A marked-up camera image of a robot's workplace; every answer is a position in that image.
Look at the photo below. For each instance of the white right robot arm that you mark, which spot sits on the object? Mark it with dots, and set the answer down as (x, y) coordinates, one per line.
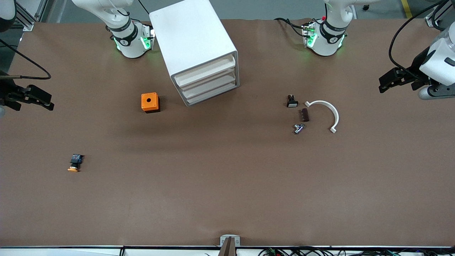
(124, 39)

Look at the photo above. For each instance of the white curved plastic bracket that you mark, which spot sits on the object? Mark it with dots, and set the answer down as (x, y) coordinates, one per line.
(332, 110)

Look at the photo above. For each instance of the white table edge rail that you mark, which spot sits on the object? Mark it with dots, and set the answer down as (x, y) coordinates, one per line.
(71, 251)

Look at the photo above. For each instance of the black switch with white face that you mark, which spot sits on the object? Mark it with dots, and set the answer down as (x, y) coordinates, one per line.
(292, 104)

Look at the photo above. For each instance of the small silver metal connector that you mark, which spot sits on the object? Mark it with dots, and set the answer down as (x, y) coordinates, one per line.
(298, 128)

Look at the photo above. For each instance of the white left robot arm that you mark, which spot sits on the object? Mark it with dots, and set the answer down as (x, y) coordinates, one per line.
(328, 39)

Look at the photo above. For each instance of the grey metal mounting bracket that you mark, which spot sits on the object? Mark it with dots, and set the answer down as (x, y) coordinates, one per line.
(230, 241)

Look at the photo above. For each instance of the aluminium frame profile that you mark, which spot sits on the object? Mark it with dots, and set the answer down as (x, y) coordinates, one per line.
(25, 17)
(432, 20)

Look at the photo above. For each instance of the orange mushroom push button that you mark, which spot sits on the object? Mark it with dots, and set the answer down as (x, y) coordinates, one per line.
(75, 160)

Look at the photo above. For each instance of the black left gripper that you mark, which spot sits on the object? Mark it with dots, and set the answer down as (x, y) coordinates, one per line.
(416, 67)

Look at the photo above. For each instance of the brown terminal block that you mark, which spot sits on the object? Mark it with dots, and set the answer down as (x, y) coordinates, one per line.
(305, 115)

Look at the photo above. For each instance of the orange box with hole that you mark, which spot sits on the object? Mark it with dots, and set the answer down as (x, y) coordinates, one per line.
(145, 103)

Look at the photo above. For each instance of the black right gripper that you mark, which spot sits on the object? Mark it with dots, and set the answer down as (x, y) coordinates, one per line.
(7, 91)

